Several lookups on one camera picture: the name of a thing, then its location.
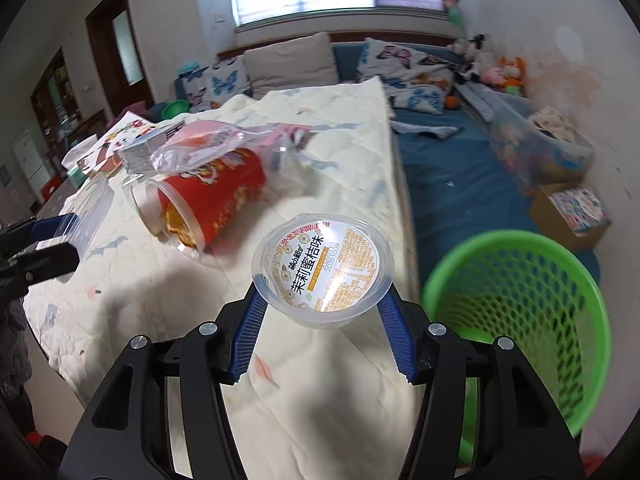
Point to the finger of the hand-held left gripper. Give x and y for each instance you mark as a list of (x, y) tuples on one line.
[(50, 262), (50, 227)]

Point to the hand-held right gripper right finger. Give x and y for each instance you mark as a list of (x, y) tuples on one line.
[(397, 340)]

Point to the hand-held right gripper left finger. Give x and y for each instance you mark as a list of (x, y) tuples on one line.
[(245, 340)]

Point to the clear plastic container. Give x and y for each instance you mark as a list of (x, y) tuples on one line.
[(92, 210)]

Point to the green mesh plastic basket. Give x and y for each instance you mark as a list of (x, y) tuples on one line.
[(440, 280)]

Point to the clear plastic jelly cup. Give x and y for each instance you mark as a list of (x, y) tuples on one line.
[(325, 260)]

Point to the red paper noodle cup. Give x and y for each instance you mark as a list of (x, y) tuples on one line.
[(220, 195)]

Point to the white cabinet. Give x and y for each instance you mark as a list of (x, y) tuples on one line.
[(30, 165)]

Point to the printed picture book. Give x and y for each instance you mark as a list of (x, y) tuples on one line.
[(120, 135)]

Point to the silver foil box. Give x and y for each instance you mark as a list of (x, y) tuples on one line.
[(145, 152)]

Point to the dark wooden shelf cabinet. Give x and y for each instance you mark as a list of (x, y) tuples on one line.
[(55, 95)]

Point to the blue bed sheet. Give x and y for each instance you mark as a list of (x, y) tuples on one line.
[(450, 175)]

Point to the green plastic bowl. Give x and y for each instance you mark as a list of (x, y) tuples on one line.
[(176, 108)]

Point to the brown wooden door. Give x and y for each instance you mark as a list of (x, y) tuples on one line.
[(102, 60)]

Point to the clear plastic bag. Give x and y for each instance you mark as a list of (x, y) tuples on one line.
[(280, 165)]

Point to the pink plastic wrapper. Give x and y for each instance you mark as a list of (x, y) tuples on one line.
[(210, 130)]

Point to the cream printed blanket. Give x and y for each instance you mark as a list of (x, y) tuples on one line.
[(340, 160)]

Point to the cardboard box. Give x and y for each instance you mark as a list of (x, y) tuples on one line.
[(545, 215)]

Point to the white cloth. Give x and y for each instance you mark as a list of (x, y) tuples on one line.
[(425, 129)]

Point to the clear plastic storage bin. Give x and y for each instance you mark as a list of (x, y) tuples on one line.
[(525, 160)]

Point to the small butterfly print pillow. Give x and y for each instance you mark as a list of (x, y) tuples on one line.
[(220, 85)]

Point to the printed packets in box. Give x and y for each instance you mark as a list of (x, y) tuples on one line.
[(582, 207)]

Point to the red plastic stool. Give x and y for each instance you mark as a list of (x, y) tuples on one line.
[(595, 462)]

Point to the small orange ball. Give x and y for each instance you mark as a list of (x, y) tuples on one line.
[(453, 103)]

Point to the white keyboard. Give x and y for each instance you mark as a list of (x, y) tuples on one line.
[(475, 101)]

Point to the patterned cloth in bin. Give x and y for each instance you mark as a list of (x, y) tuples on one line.
[(550, 122)]

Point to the large butterfly print pillow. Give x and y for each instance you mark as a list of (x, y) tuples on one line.
[(400, 65)]

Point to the beige pillow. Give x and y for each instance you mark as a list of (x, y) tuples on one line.
[(290, 67)]

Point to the pink plush toy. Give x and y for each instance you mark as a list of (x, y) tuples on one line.
[(491, 76)]

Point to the orange plush toy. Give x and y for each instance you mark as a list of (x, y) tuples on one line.
[(512, 72)]

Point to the black white plush toy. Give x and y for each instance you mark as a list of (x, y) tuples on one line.
[(467, 55)]

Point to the green pink hanging decoration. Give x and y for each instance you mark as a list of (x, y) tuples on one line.
[(452, 5)]

